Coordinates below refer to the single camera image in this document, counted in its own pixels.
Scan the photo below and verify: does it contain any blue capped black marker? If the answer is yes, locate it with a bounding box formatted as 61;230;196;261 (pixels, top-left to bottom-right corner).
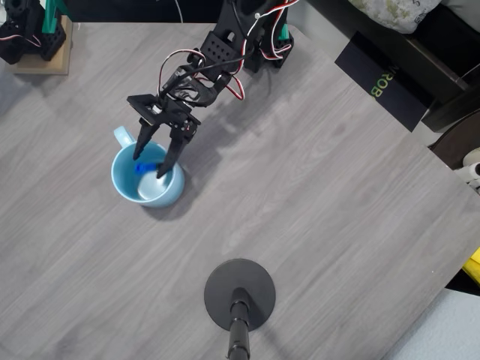
134;161;158;176

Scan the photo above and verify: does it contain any light blue ceramic mug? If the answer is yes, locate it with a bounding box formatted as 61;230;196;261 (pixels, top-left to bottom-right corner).
110;125;185;209

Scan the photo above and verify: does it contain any wooden base board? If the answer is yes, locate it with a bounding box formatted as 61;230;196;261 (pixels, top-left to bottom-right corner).
6;14;73;76

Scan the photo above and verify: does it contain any black box green lettering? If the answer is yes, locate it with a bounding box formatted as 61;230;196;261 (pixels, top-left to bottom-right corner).
334;30;436;133

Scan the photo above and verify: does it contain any camouflage pattern pillow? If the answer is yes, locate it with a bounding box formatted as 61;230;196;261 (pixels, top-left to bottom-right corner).
348;0;443;35

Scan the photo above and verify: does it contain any dark brown round furniture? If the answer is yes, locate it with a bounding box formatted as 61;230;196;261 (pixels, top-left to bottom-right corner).
427;110;480;172

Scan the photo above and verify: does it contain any light grey cushion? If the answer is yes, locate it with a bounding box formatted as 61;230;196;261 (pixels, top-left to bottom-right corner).
440;0;480;22

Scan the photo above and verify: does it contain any white object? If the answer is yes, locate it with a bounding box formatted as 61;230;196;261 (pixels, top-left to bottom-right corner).
453;148;480;194

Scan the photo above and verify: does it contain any yellow object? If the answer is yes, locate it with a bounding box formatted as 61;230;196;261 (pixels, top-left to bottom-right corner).
461;247;480;284

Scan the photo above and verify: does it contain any light blue grey cloth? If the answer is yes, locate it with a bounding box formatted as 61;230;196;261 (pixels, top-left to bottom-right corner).
378;286;480;360

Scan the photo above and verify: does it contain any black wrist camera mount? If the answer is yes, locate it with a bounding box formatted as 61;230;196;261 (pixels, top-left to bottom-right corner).
126;93;202;133

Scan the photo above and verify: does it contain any black camera cable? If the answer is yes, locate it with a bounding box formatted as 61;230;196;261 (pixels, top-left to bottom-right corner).
160;33;263;101

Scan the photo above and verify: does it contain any black round-base camera stand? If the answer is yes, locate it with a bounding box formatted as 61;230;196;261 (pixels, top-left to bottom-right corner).
203;258;278;360

